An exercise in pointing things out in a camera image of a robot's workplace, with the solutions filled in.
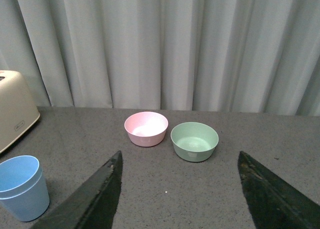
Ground white pleated curtain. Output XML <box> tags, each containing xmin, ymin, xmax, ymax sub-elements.
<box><xmin>0</xmin><ymin>0</ymin><xmax>320</xmax><ymax>116</ymax></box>

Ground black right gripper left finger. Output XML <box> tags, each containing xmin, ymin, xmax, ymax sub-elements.
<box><xmin>32</xmin><ymin>150</ymin><xmax>123</xmax><ymax>229</ymax></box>

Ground green plastic bowl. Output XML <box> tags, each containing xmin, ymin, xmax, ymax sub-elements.
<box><xmin>170</xmin><ymin>122</ymin><xmax>219</xmax><ymax>163</ymax></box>

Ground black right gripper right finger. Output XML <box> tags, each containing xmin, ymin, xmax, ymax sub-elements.
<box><xmin>237</xmin><ymin>151</ymin><xmax>320</xmax><ymax>229</ymax></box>

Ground pink plastic bowl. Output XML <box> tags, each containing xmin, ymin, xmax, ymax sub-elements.
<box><xmin>124</xmin><ymin>111</ymin><xmax>169</xmax><ymax>147</ymax></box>

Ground cream white toaster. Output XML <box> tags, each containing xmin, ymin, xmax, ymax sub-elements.
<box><xmin>0</xmin><ymin>70</ymin><xmax>40</xmax><ymax>152</ymax></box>

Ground light blue plastic cup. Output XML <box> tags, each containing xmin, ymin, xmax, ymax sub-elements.
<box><xmin>0</xmin><ymin>174</ymin><xmax>50</xmax><ymax>222</ymax></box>
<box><xmin>0</xmin><ymin>155</ymin><xmax>42</xmax><ymax>198</ymax></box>

